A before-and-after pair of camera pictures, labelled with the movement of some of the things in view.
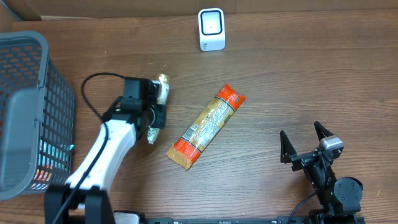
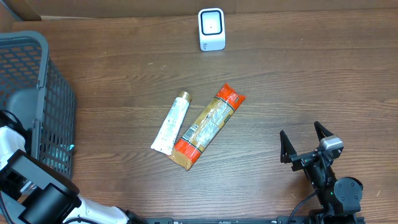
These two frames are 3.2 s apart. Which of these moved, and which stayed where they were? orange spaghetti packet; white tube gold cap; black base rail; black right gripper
Moved: white tube gold cap
Stayed: black base rail; orange spaghetti packet; black right gripper
